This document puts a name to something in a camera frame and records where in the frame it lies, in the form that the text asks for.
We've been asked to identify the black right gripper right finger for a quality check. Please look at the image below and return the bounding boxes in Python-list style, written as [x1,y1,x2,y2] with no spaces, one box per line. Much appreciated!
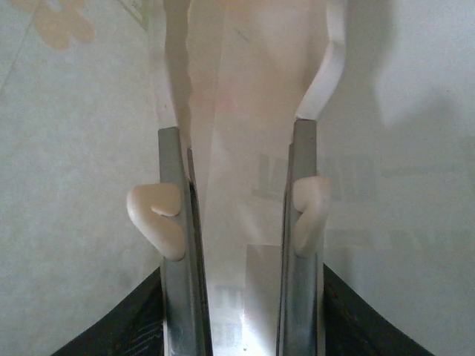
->
[321,260,433,356]

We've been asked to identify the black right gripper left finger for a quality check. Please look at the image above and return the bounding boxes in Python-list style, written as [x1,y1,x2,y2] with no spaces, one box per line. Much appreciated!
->
[50,266,167,356]

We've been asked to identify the white printed paper bag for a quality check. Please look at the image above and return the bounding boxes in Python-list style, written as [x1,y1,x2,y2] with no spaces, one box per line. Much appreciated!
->
[0,0,475,356]

